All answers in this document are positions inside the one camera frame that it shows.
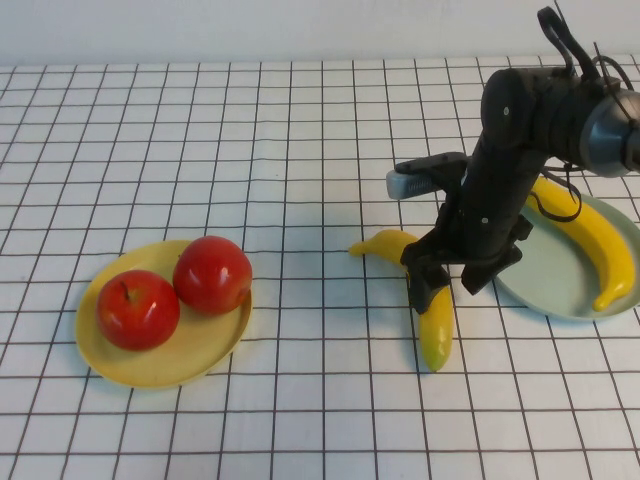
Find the light blue round plate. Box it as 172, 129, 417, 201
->
492, 192, 640, 326

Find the white grid-pattern tablecloth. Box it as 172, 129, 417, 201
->
0, 53, 640, 480

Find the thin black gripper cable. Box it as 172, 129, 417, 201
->
528, 159, 585, 225

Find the yellow banana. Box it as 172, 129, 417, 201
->
348, 228, 455, 373
524, 175, 637, 312

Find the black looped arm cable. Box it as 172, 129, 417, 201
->
536, 3, 594, 84

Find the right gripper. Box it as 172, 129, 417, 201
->
401, 162, 546, 317

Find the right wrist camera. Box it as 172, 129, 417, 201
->
384, 152, 469, 201

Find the yellow round plate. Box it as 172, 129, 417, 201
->
73, 239, 254, 392

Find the red apple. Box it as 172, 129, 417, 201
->
95, 269, 181, 352
172, 235, 254, 316

